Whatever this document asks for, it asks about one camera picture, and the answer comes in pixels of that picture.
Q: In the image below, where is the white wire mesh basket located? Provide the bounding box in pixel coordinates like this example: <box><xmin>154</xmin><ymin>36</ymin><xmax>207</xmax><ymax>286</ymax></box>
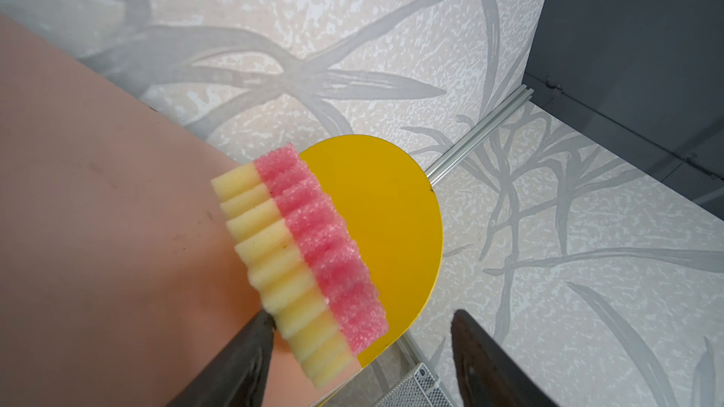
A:
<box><xmin>374</xmin><ymin>363</ymin><xmax>454</xmax><ymax>407</ymax></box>

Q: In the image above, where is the yellow shelf with coloured boards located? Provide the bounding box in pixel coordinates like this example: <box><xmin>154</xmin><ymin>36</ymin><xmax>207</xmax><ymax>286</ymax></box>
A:
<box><xmin>0</xmin><ymin>10</ymin><xmax>445</xmax><ymax>407</ymax></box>

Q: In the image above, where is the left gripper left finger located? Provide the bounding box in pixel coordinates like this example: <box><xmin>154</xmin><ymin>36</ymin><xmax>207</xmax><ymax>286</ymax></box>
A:
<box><xmin>167</xmin><ymin>310</ymin><xmax>275</xmax><ymax>407</ymax></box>

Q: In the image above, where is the pink smiley sponge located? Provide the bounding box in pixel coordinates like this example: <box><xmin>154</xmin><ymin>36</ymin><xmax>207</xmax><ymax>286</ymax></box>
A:
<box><xmin>211</xmin><ymin>144</ymin><xmax>388</xmax><ymax>387</ymax></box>

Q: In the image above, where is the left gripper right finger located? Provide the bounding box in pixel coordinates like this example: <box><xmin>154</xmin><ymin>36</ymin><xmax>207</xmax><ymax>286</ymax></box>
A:
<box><xmin>451</xmin><ymin>309</ymin><xmax>557</xmax><ymax>407</ymax></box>

